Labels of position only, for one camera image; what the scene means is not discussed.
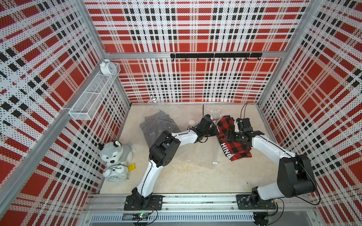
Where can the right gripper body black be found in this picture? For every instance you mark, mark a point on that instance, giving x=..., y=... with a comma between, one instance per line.
x=235, y=136

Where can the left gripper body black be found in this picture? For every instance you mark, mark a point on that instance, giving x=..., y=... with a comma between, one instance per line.
x=211, y=131

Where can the clear plastic vacuum bag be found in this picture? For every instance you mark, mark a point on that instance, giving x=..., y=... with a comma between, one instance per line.
x=185, y=117

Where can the red black plaid shirt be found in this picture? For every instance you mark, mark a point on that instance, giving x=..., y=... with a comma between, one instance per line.
x=232, y=149

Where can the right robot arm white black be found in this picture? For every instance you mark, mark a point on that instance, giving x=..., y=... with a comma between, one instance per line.
x=295, y=174

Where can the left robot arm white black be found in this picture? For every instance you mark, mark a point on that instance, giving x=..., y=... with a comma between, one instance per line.
x=163, y=151

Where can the yellow small block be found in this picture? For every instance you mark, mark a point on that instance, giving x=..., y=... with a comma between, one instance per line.
x=131, y=167

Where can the grey husky plush toy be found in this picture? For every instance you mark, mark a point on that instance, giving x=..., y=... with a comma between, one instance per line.
x=115, y=153

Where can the white alarm clock on floor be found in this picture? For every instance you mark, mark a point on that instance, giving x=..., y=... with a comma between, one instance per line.
x=116, y=174

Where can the white alarm clock on shelf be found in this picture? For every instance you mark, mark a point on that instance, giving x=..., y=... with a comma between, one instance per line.
x=107, y=67

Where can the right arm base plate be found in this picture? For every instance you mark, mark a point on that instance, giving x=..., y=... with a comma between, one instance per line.
x=253, y=202

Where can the black hook rail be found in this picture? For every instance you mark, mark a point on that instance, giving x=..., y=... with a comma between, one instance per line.
x=215, y=55

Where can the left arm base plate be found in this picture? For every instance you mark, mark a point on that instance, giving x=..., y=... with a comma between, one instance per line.
x=153, y=202

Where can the electronics board with cables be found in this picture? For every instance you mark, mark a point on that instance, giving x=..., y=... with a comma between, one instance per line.
x=140, y=219

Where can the white wire mesh shelf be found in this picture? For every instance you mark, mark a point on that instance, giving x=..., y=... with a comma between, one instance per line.
x=91, y=99

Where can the aluminium mounting rail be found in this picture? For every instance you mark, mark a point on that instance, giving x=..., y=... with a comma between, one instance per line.
x=208, y=202

